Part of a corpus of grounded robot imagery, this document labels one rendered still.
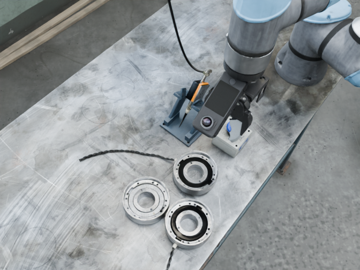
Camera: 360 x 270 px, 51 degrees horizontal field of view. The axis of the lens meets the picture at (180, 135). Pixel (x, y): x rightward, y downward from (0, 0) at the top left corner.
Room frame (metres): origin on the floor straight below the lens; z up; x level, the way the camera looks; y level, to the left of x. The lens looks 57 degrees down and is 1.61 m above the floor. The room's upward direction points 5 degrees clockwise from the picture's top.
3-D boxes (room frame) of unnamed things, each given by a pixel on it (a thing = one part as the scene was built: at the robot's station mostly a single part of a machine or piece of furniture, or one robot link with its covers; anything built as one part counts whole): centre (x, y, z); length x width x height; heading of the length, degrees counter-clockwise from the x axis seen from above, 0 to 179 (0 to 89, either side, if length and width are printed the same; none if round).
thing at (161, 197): (0.33, 0.06, 0.82); 0.08 x 0.08 x 0.02
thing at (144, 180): (0.33, 0.06, 0.82); 0.10 x 0.10 x 0.04
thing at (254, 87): (0.46, -0.10, 1.10); 0.09 x 0.08 x 0.12; 146
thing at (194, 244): (0.28, -0.04, 0.82); 0.10 x 0.10 x 0.04
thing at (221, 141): (0.52, -0.13, 0.82); 0.08 x 0.07 x 0.05; 146
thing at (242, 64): (0.45, -0.10, 1.18); 0.08 x 0.08 x 0.05
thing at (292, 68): (0.80, -0.34, 0.85); 0.15 x 0.15 x 0.10
